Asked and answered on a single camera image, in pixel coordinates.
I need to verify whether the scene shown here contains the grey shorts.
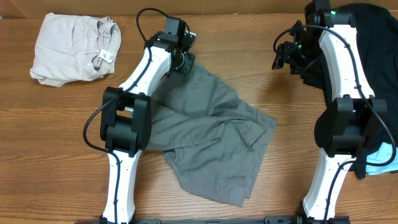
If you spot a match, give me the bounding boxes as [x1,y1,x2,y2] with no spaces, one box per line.
[148,63,277,206]

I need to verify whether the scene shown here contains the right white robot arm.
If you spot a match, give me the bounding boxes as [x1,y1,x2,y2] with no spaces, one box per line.
[265,1,387,223]

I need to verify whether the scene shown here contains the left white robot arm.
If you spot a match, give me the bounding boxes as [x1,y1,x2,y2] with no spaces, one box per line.
[100,32,196,223]

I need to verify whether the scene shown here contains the black t-shirt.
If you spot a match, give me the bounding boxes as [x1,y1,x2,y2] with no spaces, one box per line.
[301,3,397,179]

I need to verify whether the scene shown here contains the folded beige shorts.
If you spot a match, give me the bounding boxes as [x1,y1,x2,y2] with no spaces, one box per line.
[30,12,121,87]

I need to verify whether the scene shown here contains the light blue garment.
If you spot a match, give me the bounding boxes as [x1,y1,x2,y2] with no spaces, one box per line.
[366,142,398,175]

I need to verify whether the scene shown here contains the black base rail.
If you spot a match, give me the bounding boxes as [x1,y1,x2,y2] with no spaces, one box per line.
[76,215,351,224]

